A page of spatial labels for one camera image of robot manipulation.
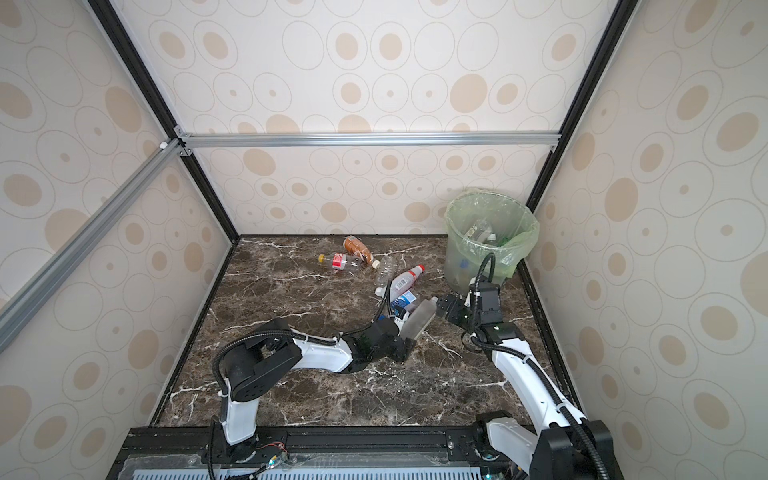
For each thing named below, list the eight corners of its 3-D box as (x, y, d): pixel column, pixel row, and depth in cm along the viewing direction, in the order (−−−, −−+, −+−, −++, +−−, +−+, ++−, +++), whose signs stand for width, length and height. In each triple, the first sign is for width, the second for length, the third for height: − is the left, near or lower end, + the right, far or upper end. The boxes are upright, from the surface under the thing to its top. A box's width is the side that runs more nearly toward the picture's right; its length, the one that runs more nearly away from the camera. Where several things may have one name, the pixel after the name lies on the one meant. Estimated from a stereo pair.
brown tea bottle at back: (343, 248, 117) (341, 241, 114) (351, 241, 119) (350, 234, 116) (374, 271, 110) (373, 264, 106) (383, 263, 112) (382, 256, 109)
